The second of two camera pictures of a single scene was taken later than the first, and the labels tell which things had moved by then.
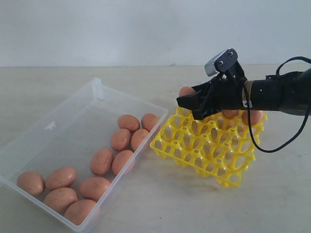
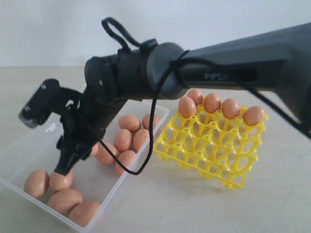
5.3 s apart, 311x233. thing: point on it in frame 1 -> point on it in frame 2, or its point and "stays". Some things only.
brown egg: (256, 117) stays
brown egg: (129, 122) stays
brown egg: (101, 161) -> (101, 154)
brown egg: (230, 113) stays
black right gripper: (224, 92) -> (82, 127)
